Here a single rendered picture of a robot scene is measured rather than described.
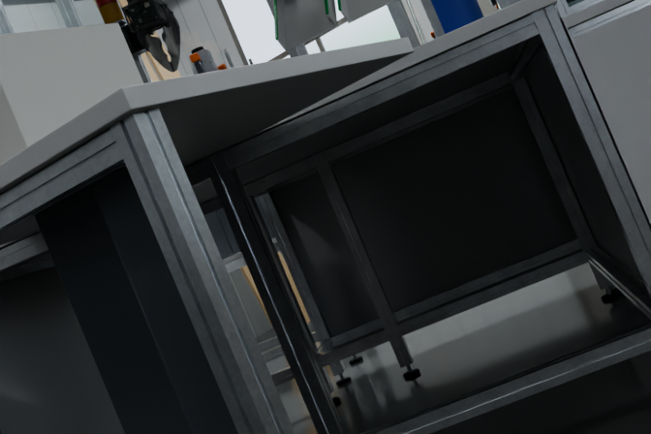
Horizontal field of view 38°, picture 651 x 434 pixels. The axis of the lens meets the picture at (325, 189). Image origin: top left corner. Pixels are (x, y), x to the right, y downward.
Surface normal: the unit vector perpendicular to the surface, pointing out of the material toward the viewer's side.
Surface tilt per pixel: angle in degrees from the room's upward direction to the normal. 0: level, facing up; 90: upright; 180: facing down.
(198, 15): 90
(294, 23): 45
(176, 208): 90
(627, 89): 90
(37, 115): 90
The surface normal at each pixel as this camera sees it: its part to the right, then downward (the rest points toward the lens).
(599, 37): -0.15, 0.04
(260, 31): -0.55, 0.22
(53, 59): 0.74, -0.33
